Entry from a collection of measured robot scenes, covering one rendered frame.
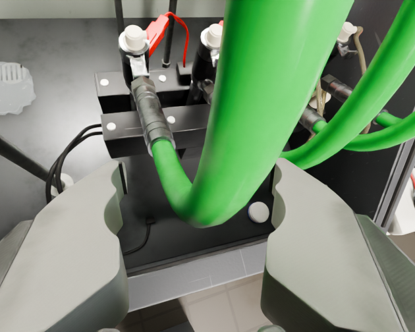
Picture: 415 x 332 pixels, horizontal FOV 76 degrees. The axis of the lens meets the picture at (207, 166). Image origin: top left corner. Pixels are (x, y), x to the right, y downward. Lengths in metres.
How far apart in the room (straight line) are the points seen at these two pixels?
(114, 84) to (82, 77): 0.20
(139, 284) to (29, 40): 0.49
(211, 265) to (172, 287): 0.06
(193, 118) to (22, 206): 0.31
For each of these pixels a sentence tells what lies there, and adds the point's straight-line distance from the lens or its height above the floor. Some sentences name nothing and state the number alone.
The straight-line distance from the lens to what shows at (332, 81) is 0.38.
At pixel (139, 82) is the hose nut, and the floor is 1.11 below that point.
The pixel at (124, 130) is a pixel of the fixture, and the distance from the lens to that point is 0.37.
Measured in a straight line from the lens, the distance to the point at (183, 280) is 0.37.
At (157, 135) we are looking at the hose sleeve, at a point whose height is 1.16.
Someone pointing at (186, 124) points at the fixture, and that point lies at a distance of 0.37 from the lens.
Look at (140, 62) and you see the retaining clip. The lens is 0.28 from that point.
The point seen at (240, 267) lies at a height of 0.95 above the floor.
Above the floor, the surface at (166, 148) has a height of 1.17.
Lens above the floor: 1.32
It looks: 70 degrees down
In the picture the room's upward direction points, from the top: 40 degrees clockwise
